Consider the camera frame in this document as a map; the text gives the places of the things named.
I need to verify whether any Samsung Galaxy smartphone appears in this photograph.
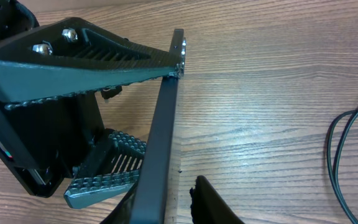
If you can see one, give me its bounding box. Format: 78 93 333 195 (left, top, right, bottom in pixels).
129 28 186 224

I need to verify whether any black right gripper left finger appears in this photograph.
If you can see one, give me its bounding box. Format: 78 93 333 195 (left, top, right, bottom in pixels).
100 182 138 224

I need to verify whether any black USB charging cable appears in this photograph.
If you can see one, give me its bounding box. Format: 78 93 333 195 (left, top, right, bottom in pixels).
326 91 358 224

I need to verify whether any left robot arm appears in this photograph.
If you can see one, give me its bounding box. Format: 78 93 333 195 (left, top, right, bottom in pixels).
0 1 186 209

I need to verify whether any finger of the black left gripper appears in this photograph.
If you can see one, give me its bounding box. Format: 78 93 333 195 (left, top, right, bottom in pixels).
0 17 182 109

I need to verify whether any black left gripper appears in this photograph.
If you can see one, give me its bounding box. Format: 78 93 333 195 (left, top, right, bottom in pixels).
0 78 147 209

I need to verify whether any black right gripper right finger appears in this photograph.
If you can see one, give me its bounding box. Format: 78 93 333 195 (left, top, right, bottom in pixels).
190 175 244 224

